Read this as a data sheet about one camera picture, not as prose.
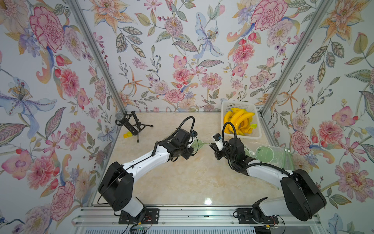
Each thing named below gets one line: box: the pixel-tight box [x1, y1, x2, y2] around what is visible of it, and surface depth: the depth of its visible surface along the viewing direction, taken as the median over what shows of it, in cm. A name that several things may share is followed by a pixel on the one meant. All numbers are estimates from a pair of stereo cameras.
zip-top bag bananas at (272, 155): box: [243, 145, 295, 172], surface depth 92 cm
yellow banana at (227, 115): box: [224, 110, 234, 124], surface depth 109 cm
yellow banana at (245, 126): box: [239, 118, 252, 135], surface depth 108 cm
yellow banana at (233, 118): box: [227, 109, 246, 133], surface depth 103 cm
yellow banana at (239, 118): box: [234, 112, 256, 136], surface depth 102 cm
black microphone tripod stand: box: [115, 110, 154, 143], surface depth 97 cm
